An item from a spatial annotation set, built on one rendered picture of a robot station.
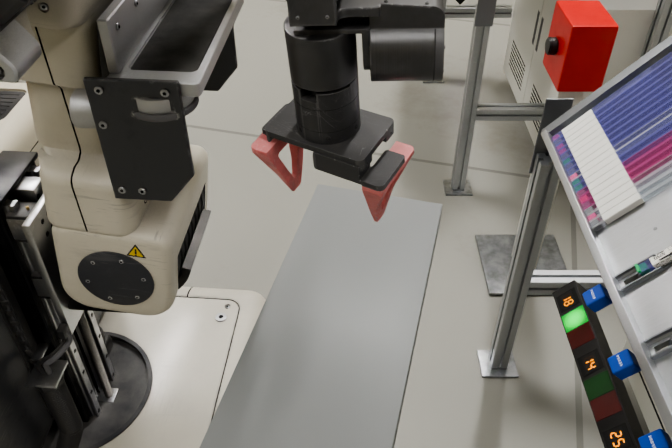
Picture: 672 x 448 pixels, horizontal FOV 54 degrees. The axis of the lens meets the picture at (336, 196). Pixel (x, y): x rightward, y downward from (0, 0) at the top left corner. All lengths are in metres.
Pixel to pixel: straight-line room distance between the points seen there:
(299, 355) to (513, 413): 0.81
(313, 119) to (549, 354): 1.34
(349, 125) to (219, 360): 0.89
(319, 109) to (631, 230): 0.59
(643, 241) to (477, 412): 0.79
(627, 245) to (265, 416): 0.55
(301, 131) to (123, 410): 0.90
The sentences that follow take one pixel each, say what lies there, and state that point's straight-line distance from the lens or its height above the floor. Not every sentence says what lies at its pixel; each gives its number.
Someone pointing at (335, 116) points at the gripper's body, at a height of 1.08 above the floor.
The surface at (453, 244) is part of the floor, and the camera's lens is 2.03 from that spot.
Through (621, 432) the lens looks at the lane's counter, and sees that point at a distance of 0.91.
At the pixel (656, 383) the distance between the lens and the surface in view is 0.87.
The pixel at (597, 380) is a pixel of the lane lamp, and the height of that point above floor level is 0.66.
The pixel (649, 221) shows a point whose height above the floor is 0.77.
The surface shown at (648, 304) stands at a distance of 0.95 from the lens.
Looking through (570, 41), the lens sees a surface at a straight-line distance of 1.53.
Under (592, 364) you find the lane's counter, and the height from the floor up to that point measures 0.66.
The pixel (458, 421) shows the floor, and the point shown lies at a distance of 1.65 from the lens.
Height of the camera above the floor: 1.38
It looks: 39 degrees down
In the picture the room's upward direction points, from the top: straight up
